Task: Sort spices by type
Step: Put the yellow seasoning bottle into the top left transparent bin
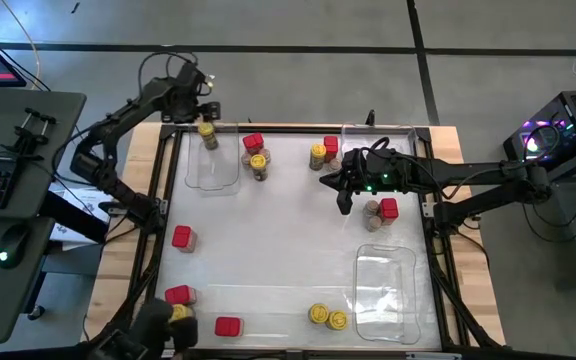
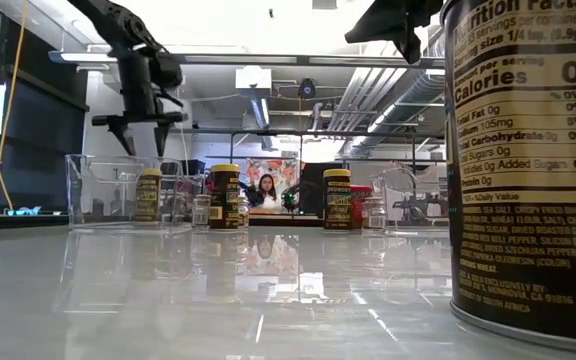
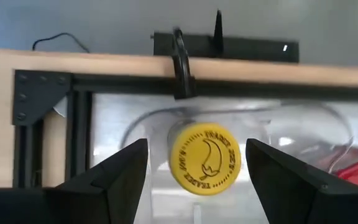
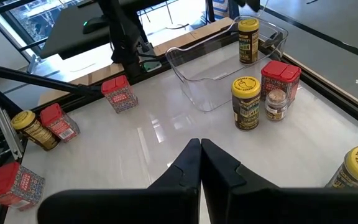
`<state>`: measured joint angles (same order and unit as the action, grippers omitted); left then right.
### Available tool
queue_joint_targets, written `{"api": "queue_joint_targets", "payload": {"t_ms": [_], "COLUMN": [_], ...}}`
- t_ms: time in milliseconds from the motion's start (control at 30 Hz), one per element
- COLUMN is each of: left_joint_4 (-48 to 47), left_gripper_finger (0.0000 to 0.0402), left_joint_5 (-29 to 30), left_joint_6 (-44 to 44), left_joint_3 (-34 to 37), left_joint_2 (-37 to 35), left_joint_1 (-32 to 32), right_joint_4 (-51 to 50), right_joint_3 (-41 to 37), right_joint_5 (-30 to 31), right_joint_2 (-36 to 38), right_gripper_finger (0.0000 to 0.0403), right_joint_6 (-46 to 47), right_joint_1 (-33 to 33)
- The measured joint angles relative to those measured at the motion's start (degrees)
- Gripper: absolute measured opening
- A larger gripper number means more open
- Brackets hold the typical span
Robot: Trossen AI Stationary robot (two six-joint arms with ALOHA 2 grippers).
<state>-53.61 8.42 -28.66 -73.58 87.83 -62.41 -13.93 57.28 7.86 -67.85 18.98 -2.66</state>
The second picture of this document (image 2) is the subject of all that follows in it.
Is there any yellow lid spice jar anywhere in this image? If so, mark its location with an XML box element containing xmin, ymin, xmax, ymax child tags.
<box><xmin>209</xmin><ymin>163</ymin><xmax>242</xmax><ymax>232</ymax></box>
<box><xmin>322</xmin><ymin>168</ymin><xmax>353</xmax><ymax>232</ymax></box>
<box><xmin>440</xmin><ymin>0</ymin><xmax>576</xmax><ymax>354</ymax></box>
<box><xmin>135</xmin><ymin>167</ymin><xmax>163</xmax><ymax>224</ymax></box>

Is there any white glossy table sheet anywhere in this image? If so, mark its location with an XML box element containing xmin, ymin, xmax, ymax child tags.
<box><xmin>0</xmin><ymin>224</ymin><xmax>576</xmax><ymax>360</ymax></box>

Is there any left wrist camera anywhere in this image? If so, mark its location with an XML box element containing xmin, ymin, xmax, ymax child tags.
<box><xmin>153</xmin><ymin>48</ymin><xmax>186</xmax><ymax>109</ymax></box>

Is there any silver ventilation duct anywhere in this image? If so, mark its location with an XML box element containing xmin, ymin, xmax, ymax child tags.
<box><xmin>340</xmin><ymin>29</ymin><xmax>447</xmax><ymax>160</ymax></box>

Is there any clear plastic bin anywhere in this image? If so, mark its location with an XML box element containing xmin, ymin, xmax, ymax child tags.
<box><xmin>65</xmin><ymin>153</ymin><xmax>195</xmax><ymax>234</ymax></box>
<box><xmin>370</xmin><ymin>167</ymin><xmax>449</xmax><ymax>237</ymax></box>

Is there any person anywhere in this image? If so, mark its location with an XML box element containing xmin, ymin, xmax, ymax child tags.
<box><xmin>253</xmin><ymin>173</ymin><xmax>283</xmax><ymax>212</ymax></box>

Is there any yellow cable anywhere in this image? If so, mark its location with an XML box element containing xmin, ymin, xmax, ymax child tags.
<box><xmin>0</xmin><ymin>0</ymin><xmax>30</xmax><ymax>211</ymax></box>

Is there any overhead light bar beam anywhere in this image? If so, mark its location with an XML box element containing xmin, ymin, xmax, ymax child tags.
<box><xmin>47</xmin><ymin>48</ymin><xmax>447</xmax><ymax>71</ymax></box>

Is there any black background screen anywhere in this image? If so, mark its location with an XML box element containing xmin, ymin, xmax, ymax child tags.
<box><xmin>300</xmin><ymin>162</ymin><xmax>325</xmax><ymax>220</ymax></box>

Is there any black round ceiling camera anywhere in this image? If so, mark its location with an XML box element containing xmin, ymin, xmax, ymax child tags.
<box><xmin>297</xmin><ymin>77</ymin><xmax>318</xmax><ymax>101</ymax></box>

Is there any red lid spice tin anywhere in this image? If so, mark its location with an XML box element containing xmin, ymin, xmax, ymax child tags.
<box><xmin>350</xmin><ymin>184</ymin><xmax>374</xmax><ymax>230</ymax></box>

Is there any black metal shelf rack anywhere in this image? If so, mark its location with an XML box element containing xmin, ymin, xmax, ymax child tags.
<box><xmin>164</xmin><ymin>127</ymin><xmax>447</xmax><ymax>221</ymax></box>

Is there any colourful flower poster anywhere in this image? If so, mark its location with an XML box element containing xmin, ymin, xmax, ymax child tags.
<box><xmin>245</xmin><ymin>158</ymin><xmax>300</xmax><ymax>201</ymax></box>

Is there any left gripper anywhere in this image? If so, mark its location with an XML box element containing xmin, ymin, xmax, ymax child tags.
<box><xmin>91</xmin><ymin>48</ymin><xmax>188</xmax><ymax>158</ymax></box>

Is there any white ceiling box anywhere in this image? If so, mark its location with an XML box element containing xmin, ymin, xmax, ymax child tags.
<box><xmin>234</xmin><ymin>65</ymin><xmax>273</xmax><ymax>92</ymax></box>

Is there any black storage box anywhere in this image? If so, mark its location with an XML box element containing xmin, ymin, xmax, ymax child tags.
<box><xmin>181</xmin><ymin>159</ymin><xmax>207</xmax><ymax>176</ymax></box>

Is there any black aluminium table frame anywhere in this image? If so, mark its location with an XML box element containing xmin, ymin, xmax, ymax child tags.
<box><xmin>0</xmin><ymin>213</ymin><xmax>327</xmax><ymax>230</ymax></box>

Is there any light blue cloth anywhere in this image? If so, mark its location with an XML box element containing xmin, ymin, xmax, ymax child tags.
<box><xmin>5</xmin><ymin>205</ymin><xmax>43</xmax><ymax>218</ymax></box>

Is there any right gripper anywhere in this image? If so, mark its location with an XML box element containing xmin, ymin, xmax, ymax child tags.
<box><xmin>344</xmin><ymin>0</ymin><xmax>445</xmax><ymax>66</ymax></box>

